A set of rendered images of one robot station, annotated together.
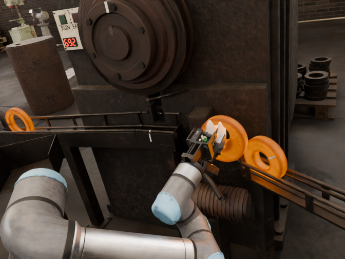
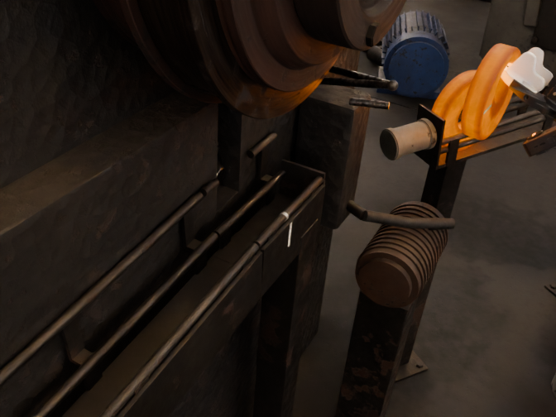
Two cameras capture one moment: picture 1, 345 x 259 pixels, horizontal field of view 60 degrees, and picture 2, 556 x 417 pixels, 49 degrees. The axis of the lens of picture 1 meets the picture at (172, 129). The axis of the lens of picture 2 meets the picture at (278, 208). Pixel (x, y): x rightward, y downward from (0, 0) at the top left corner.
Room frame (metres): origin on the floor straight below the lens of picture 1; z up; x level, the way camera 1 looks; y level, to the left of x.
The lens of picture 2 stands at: (1.23, 0.78, 1.20)
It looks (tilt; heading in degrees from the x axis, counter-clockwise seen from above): 35 degrees down; 267
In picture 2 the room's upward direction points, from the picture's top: 5 degrees clockwise
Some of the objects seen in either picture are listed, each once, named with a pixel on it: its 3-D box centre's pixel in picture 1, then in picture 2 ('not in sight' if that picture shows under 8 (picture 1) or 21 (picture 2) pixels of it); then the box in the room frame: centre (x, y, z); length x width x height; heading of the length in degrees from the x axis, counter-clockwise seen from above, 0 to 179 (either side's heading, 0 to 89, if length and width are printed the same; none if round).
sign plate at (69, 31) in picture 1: (80, 28); not in sight; (1.46, 0.33, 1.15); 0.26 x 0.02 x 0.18; 61
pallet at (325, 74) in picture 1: (269, 79); not in sight; (2.82, -1.05, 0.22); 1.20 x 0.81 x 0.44; 59
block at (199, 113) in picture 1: (204, 135); (326, 156); (1.10, -0.13, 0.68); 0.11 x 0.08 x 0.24; 151
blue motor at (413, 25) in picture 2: not in sight; (413, 51); (0.46, -2.08, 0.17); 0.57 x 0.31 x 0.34; 81
